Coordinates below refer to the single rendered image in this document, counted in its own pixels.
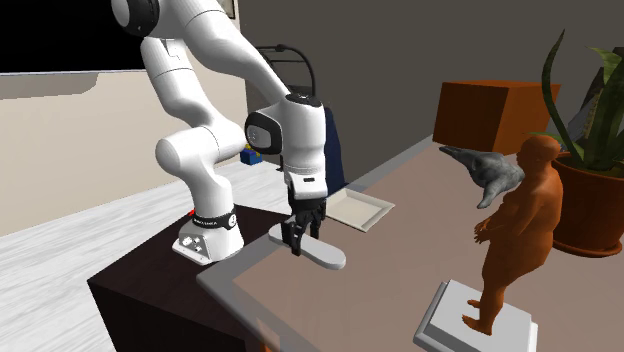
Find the green plant in terracotta pot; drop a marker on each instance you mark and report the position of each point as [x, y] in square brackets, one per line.
[592, 204]

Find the blue chair with black frame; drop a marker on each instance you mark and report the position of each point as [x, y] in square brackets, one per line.
[334, 156]

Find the grey dolphin figure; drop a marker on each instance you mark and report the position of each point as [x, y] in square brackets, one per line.
[492, 170]

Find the orange human figure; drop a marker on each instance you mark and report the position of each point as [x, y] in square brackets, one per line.
[524, 214]

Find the white square tray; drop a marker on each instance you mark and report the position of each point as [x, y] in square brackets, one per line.
[355, 210]

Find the blue and yellow toy block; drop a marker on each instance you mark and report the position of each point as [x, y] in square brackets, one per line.
[250, 156]

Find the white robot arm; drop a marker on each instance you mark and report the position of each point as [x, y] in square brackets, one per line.
[195, 161]

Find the grey oblong flat slab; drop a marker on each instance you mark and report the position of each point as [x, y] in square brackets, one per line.
[324, 254]

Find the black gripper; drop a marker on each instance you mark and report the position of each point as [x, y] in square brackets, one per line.
[306, 207]

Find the white flat square box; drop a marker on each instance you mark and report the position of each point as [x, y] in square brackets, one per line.
[448, 324]

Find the black wall screen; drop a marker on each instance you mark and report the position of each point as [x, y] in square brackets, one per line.
[58, 34]

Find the orange box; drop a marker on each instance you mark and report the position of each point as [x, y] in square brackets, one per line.
[482, 114]

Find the dark robot stand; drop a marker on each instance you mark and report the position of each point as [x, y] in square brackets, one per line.
[146, 287]

